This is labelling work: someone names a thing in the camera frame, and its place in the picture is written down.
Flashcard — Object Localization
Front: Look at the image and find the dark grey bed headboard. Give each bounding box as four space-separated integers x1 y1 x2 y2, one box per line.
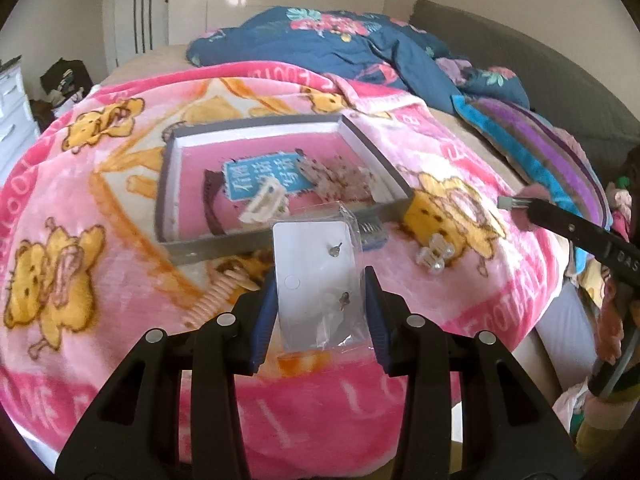
409 0 640 161

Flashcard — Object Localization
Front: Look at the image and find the grey box with pink inside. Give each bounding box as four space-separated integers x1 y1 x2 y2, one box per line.
155 114 416 268

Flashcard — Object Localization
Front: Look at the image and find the beige bed sheet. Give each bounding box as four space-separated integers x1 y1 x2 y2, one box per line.
97 44 203 88

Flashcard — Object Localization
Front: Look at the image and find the person's olive green leg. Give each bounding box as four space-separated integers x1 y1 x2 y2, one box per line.
575 394 640 463

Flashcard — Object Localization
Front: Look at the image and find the person's right forearm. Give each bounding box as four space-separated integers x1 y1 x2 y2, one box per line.
597 265 635 367

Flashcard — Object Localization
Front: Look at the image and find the white drawer dresser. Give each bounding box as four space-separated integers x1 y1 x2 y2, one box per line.
0 57 42 173

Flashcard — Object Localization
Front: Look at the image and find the black bag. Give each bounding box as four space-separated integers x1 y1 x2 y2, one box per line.
40 59 94 107

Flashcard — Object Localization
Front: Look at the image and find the white earring card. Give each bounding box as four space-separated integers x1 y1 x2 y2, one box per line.
272 202 369 354

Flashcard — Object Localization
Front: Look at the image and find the beige spiral hair tie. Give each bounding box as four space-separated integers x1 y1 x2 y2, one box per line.
184 267 251 330

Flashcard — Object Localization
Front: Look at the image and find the white claw hair clip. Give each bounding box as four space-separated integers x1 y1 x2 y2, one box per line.
239 179 288 224

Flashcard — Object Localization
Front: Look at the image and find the small translucent plastic packet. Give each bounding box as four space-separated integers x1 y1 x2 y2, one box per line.
359 209 390 252

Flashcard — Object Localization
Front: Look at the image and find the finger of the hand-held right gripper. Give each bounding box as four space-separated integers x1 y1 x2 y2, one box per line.
497 195 609 257

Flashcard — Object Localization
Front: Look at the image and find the maroon oval hair clip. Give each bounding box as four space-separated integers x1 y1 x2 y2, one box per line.
202 169 228 236

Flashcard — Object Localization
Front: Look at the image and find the beige dotted bow hair clip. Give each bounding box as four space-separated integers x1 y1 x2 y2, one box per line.
292 149 378 198

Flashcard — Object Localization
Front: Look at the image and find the white door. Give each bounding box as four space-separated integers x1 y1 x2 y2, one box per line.
112 0 171 67

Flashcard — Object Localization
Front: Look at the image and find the striped blue purple pillow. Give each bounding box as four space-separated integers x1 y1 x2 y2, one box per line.
451 94 613 233

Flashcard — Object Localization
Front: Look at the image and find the blue floral quilt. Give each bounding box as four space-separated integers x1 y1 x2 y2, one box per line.
187 6 531 111

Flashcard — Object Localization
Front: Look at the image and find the pink bear printed blanket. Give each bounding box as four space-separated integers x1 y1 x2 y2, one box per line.
0 60 571 467

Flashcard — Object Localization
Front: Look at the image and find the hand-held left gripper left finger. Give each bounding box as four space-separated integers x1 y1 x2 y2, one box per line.
54 269 279 480

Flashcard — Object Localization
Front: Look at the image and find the white wardrobe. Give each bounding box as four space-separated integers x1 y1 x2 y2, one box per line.
167 0 390 46

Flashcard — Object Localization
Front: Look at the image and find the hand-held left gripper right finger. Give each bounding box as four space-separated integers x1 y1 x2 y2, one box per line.
363 265 587 480

